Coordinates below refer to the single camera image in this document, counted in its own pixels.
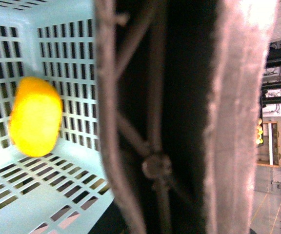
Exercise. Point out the brown basket handle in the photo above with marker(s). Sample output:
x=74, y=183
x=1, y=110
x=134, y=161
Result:
x=179, y=84

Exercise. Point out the light blue plastic basket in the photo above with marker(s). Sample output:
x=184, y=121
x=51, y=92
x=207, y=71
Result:
x=65, y=191

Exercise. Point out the yellow mango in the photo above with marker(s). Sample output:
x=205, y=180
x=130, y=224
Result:
x=36, y=117

